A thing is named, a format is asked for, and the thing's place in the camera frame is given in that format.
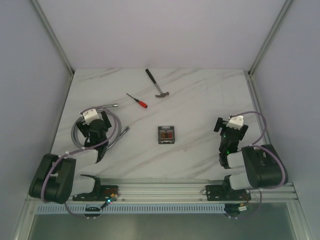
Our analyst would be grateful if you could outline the clear fuse box cover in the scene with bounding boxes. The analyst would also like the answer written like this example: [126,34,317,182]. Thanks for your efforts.
[157,125,176,145]

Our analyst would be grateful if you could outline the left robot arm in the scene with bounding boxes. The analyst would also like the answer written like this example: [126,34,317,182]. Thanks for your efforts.
[28,107,121,204]

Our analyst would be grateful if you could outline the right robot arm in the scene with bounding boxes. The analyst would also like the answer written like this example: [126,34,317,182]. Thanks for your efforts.
[207,115,289,201]

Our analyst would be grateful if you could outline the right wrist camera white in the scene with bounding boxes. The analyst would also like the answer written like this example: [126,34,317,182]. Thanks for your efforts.
[226,115,244,130]

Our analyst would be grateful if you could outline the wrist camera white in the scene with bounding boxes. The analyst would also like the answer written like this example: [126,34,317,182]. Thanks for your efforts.
[80,108,100,125]
[226,115,244,130]

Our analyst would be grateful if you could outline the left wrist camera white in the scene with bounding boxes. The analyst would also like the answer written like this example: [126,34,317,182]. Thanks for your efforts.
[80,108,100,125]

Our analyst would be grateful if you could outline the flexible metal hose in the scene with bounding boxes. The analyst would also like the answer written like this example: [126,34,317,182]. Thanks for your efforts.
[71,103,131,151]

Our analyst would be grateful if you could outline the red handled screwdriver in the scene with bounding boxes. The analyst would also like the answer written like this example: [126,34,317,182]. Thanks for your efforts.
[126,93,148,109]

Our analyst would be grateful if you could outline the aluminium front rail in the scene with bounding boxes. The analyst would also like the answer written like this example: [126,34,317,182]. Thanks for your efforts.
[101,179,299,204]

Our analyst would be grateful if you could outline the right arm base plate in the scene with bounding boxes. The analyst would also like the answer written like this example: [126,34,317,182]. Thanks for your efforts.
[205,185,252,202]

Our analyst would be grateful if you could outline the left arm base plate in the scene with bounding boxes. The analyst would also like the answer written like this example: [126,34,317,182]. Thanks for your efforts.
[72,185,119,202]

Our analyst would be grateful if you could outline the claw hammer black handle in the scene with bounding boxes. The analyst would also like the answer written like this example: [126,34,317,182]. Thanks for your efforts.
[145,68,171,99]

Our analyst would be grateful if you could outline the slotted cable duct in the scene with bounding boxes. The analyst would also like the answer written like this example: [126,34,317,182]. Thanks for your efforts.
[35,203,226,215]

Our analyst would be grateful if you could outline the left aluminium frame post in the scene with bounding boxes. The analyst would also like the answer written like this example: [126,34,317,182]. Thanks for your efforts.
[29,0,75,77]

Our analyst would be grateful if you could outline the aluminium frame post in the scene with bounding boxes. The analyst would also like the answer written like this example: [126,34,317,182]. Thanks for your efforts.
[29,0,75,77]
[248,0,295,78]

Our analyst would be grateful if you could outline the right aluminium frame post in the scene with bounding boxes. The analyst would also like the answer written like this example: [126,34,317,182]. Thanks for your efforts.
[248,0,295,78]

